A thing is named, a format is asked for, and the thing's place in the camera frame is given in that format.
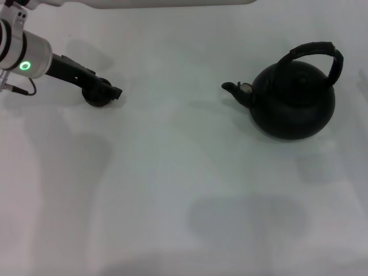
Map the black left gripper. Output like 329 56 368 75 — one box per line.
45 53 124 101

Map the small black teacup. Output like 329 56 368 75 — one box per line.
81 86 113 108

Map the black round teapot with handle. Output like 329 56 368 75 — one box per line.
221 41 344 141

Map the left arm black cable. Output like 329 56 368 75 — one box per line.
5 77 37 97

